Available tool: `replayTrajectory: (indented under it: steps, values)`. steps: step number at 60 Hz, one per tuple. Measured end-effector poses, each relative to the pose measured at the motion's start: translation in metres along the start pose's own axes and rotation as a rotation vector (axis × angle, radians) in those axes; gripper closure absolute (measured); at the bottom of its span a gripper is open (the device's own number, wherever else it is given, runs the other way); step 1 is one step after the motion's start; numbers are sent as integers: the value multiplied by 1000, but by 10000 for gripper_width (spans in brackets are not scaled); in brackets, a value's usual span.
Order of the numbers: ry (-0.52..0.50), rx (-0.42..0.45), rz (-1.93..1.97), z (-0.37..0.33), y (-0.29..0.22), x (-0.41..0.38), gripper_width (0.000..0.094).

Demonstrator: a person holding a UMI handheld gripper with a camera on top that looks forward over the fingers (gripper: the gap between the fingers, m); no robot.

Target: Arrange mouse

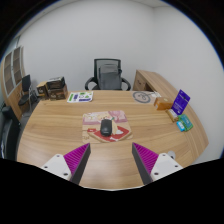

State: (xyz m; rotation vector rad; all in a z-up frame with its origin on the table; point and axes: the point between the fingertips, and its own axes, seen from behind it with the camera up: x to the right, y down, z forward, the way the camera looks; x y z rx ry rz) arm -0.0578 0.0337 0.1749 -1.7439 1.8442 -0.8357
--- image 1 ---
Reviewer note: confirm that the black mesh office chair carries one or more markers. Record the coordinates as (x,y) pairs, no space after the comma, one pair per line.
(96,66)

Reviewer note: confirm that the black open carton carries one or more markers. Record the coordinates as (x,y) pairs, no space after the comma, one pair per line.
(55,82)

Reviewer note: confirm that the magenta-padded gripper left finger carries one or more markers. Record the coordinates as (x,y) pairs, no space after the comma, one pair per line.
(76,159)

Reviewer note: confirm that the small orange box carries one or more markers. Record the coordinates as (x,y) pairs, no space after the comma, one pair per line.
(162,103)

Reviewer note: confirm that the small green box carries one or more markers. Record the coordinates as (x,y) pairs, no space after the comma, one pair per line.
(186,122)

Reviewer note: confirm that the wide brown coffee box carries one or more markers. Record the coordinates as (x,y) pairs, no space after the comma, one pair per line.
(58,94)

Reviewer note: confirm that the small tan box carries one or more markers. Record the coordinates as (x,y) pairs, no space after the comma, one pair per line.
(172,115)

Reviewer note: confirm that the round grey printed disc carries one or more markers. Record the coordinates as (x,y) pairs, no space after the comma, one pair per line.
(141,97)

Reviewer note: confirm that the small white round object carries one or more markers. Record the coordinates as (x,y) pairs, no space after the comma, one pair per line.
(171,155)

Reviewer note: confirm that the grey backpack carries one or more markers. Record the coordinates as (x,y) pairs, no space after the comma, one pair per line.
(109,78)

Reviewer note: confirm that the small teal box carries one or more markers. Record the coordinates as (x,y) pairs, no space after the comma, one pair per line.
(180,126)

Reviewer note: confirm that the purple standing card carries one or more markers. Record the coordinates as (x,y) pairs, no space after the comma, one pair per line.
(180,101)

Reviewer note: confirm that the wooden side desk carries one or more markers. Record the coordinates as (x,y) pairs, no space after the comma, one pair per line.
(151,80)

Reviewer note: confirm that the wooden shelf unit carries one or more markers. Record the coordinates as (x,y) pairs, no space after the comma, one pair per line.
(10,90)

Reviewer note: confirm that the black computer mouse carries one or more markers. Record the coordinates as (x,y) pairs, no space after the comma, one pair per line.
(106,127)

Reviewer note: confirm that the black sofa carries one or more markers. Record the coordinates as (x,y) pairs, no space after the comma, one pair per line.
(7,133)

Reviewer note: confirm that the cartoon print mouse pad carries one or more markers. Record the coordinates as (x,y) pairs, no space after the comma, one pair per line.
(91,125)

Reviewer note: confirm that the white printed sticker sheet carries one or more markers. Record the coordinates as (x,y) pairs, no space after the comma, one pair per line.
(80,97)

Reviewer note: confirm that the black visitor chair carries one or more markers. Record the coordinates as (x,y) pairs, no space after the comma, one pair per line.
(26,83)

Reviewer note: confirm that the narrow brown coffee box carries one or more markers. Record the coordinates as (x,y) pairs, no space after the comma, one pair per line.
(42,90)

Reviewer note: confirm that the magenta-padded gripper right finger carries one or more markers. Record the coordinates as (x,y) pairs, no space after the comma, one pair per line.
(146,159)

